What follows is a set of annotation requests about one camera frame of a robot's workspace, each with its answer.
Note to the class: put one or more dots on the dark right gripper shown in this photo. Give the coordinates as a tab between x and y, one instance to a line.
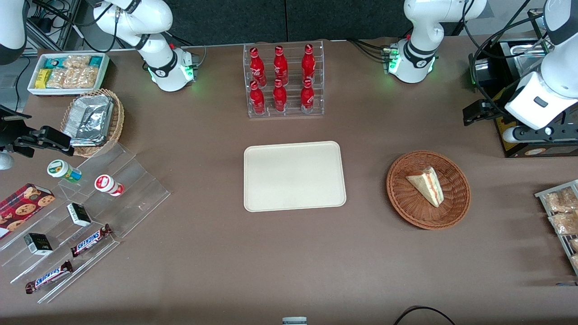
10	131

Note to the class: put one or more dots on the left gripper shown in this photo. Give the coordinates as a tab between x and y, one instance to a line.
496	106

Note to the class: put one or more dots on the triangular sandwich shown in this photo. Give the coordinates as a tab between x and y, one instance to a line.
426	185

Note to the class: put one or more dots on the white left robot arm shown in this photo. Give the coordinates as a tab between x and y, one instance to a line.
417	27

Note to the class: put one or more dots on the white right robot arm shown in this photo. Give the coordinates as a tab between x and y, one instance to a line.
158	67

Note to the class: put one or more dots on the small tan wicker basket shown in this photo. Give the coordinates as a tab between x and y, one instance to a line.
118	122

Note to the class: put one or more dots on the large brown wicker basket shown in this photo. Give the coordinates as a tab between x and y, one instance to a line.
406	203

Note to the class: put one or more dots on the beige plastic tray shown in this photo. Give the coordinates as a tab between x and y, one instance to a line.
293	176

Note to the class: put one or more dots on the green-lidded white cup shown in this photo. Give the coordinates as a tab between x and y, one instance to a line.
61	169

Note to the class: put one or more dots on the white rectangular snack bin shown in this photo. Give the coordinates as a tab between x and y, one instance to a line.
67	91

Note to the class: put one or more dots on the red-lidded white cup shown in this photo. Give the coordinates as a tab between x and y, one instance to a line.
106	184

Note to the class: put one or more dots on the clear bag of crackers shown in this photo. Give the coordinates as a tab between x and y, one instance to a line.
76	61
86	77
61	78

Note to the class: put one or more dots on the yellow snack packet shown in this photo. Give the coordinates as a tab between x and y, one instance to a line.
43	78

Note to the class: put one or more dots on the stainless steel pan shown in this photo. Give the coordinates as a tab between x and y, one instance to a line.
524	58

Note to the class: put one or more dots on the black hot food warmer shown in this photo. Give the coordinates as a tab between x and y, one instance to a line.
542	151

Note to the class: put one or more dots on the small black carton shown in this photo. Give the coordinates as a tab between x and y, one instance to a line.
38	243
79	214

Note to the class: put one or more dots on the red cookie box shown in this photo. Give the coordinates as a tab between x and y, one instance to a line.
20	207

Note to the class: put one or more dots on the teal snack packet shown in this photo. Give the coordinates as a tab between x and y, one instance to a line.
95	61
55	62

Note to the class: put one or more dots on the clear acrylic tiered stand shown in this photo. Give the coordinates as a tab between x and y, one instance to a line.
131	198

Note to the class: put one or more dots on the brown Snickers bar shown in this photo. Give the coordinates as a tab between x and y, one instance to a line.
47	277
90	240

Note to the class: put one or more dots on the clear bag of brown snacks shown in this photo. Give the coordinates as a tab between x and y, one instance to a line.
562	201
574	244
565	223

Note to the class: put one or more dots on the red cola bottle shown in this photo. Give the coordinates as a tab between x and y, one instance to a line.
308	63
307	98
280	98
280	65
257	100
257	67

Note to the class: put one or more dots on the clear acrylic bottle rack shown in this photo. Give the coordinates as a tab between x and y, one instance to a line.
291	72

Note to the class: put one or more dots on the small grey device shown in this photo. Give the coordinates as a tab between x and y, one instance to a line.
294	321

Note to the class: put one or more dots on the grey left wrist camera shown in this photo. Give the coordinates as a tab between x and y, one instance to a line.
533	134

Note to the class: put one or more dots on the aluminium frame rack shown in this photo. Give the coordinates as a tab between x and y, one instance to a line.
54	38

